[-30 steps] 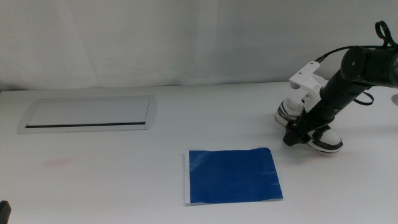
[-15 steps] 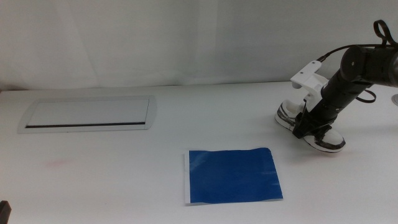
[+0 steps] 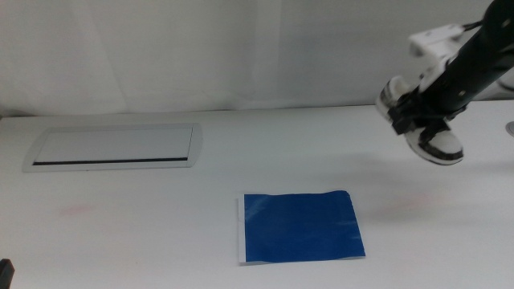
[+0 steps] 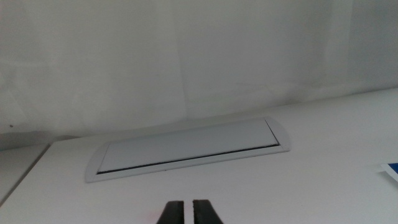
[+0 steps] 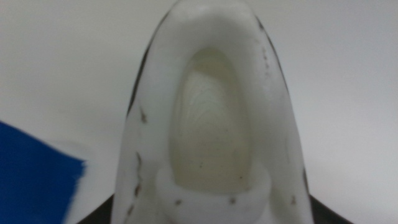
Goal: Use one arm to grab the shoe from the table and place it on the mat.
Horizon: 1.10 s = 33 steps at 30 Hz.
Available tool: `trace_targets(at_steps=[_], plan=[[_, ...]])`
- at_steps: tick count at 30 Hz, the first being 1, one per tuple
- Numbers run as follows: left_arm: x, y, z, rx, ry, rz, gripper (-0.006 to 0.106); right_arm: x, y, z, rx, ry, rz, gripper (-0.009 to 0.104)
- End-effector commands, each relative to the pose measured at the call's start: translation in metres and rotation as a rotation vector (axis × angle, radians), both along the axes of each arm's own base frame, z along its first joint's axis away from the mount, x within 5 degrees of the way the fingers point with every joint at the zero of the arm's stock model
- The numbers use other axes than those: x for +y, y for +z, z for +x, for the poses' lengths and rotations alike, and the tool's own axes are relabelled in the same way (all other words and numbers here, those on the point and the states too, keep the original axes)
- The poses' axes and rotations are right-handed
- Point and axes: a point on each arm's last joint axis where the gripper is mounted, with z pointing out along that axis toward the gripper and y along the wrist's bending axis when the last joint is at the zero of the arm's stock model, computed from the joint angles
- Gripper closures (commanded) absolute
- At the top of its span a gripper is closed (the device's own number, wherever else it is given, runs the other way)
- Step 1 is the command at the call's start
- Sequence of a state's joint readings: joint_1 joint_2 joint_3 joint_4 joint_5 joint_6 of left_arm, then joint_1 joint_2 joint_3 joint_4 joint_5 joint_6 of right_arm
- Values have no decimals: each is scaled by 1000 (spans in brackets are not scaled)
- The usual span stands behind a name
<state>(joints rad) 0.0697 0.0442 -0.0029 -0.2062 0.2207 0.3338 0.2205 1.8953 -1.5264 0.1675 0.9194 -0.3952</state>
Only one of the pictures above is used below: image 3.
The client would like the white and black sneaker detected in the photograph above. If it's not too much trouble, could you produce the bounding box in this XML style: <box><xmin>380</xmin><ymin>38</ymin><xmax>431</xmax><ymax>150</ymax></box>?
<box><xmin>375</xmin><ymin>75</ymin><xmax>465</xmax><ymax>166</ymax></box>

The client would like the blue rectangular mat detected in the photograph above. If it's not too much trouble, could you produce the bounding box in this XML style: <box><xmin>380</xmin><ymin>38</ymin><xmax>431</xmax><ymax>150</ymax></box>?
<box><xmin>238</xmin><ymin>189</ymin><xmax>366</xmax><ymax>266</ymax></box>

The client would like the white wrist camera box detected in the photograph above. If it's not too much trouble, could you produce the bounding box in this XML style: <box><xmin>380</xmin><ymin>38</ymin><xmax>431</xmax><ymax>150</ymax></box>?
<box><xmin>408</xmin><ymin>23</ymin><xmax>467</xmax><ymax>93</ymax></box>

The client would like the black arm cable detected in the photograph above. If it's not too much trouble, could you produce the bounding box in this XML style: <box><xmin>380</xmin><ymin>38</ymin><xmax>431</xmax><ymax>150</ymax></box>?
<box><xmin>461</xmin><ymin>19</ymin><xmax>485</xmax><ymax>32</ymax></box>

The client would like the grey desk cable hatch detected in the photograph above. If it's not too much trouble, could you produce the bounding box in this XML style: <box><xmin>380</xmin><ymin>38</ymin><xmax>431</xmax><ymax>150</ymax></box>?
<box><xmin>22</xmin><ymin>123</ymin><xmax>204</xmax><ymax>173</ymax></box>

